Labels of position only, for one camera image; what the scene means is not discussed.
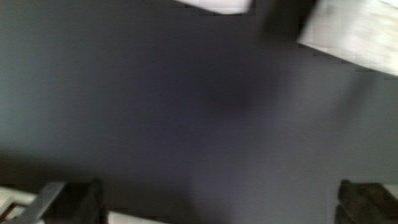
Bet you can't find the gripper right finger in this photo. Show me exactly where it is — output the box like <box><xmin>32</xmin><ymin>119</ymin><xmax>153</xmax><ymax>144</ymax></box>
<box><xmin>334</xmin><ymin>180</ymin><xmax>398</xmax><ymax>224</ymax></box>

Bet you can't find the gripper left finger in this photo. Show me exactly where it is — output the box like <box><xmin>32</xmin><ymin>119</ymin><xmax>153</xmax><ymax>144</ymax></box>
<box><xmin>0</xmin><ymin>179</ymin><xmax>107</xmax><ymax>224</ymax></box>

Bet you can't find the white square table top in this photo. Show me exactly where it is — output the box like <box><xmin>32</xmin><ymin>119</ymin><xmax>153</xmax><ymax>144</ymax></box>
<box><xmin>299</xmin><ymin>0</ymin><xmax>398</xmax><ymax>77</ymax></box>

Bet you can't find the white U-shaped obstacle fence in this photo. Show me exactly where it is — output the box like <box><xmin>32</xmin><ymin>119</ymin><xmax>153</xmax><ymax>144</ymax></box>
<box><xmin>176</xmin><ymin>0</ymin><xmax>253</xmax><ymax>15</ymax></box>

